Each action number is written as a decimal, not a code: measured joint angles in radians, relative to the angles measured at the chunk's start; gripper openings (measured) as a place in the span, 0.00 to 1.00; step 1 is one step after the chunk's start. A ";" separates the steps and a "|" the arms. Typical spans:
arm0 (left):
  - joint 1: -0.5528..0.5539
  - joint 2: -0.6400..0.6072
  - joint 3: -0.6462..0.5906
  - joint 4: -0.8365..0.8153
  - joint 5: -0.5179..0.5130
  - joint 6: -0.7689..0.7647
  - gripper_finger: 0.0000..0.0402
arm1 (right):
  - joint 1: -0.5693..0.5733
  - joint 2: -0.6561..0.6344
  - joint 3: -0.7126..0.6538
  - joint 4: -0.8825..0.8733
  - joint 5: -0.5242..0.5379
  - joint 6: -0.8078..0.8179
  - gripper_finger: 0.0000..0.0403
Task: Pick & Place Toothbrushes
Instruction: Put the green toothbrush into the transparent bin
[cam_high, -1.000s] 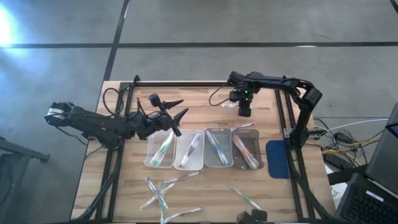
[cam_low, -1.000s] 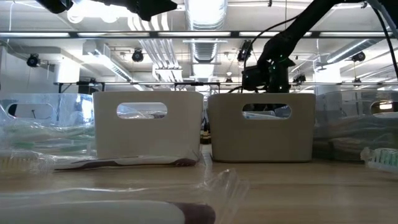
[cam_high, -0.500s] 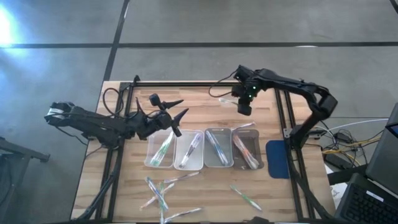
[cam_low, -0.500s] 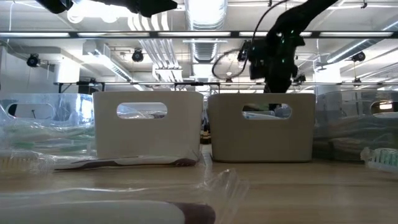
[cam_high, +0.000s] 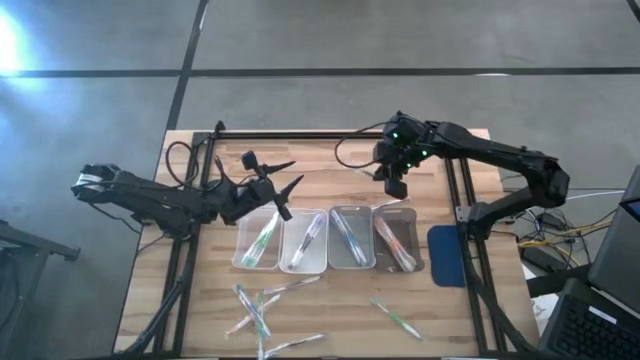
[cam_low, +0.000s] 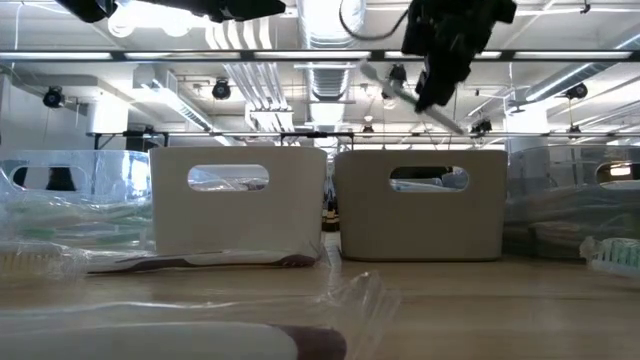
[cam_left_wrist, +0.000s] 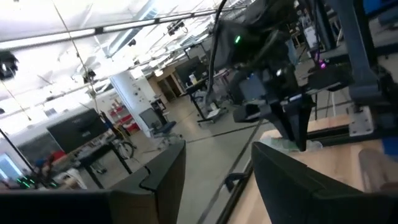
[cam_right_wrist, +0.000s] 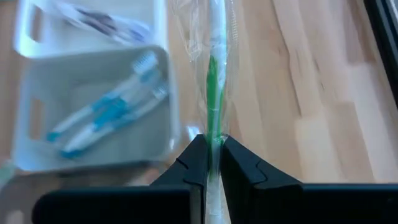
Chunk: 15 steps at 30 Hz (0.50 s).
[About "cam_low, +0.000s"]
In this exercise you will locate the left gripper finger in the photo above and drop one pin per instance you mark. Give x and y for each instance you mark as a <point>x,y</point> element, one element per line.
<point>245,9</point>

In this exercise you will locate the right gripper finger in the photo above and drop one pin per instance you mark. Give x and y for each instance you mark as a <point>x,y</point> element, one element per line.
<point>431,85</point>
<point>455,77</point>

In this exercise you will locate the purple white toothbrush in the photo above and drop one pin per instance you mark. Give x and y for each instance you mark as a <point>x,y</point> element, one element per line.
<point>150,345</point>
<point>165,263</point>

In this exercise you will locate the small black ceiling spotlight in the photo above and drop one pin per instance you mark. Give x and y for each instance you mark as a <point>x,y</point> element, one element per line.
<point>368,127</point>

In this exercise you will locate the grey plastic bin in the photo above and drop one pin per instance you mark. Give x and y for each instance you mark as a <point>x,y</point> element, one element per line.
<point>420,225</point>

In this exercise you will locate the dark translucent plastic bin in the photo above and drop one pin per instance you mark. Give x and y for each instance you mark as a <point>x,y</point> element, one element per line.
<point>550,215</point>

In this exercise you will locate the person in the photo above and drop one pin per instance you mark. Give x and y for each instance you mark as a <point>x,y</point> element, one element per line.
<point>331,220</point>

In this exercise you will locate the clear plastic bin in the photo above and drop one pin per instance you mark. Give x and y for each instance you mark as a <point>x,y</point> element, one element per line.
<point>100,170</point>

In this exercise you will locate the white plastic bin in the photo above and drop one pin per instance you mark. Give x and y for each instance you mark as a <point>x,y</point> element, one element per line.
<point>235,225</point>

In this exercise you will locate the black ceiling light rail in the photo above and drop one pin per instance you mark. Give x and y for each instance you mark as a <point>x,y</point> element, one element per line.
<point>377,55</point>

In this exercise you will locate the silver round duct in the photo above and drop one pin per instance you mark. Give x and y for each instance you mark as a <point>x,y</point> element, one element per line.
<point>555,85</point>

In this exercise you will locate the silver ribbed ventilation duct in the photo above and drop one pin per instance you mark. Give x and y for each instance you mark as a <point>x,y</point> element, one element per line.
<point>330,75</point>

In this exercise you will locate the white rectangular air duct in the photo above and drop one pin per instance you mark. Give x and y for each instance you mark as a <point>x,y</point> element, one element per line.
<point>190,112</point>

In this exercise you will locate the black background frame bar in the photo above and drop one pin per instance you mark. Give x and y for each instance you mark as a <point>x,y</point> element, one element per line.
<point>315,134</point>

